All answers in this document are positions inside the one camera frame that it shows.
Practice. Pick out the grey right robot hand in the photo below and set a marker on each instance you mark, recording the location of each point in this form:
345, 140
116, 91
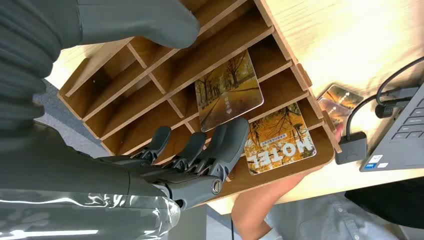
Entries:
66, 172

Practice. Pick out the autumn tree road card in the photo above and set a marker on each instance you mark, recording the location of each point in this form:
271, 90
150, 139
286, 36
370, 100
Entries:
228, 96

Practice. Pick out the wooden card organiser rack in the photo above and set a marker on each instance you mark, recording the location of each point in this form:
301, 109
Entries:
212, 43

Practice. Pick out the autumn hotel print card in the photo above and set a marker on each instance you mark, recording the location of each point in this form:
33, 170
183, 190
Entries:
281, 145

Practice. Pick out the person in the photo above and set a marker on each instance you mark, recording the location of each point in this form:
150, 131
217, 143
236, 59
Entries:
331, 218

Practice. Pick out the black usb hub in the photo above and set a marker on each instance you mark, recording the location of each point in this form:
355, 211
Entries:
351, 149

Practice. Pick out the black cloth item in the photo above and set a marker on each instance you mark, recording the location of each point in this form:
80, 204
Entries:
391, 202

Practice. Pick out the grey laptop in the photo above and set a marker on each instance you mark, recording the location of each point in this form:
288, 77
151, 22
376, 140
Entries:
397, 145

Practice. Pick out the grey plug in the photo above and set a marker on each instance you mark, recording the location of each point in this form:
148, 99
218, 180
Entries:
402, 92

